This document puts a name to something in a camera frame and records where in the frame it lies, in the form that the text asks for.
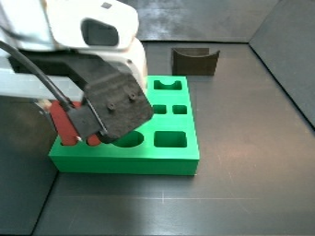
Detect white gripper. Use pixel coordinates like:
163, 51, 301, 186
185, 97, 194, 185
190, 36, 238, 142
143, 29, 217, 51
0, 56, 85, 118

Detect red square-circle object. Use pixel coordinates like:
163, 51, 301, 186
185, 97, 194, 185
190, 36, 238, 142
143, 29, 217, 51
48, 100, 103, 148

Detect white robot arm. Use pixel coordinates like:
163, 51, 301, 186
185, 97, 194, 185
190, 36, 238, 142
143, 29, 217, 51
0, 0, 149, 88

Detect green shape-sorter fixture block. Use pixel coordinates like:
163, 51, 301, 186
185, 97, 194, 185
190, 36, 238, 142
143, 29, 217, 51
50, 76, 199, 175

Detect black camera cable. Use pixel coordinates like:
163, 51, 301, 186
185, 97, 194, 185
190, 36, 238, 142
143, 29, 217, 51
0, 40, 75, 112

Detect black curved support bracket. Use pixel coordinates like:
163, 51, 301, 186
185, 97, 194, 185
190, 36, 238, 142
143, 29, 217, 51
171, 48, 221, 76

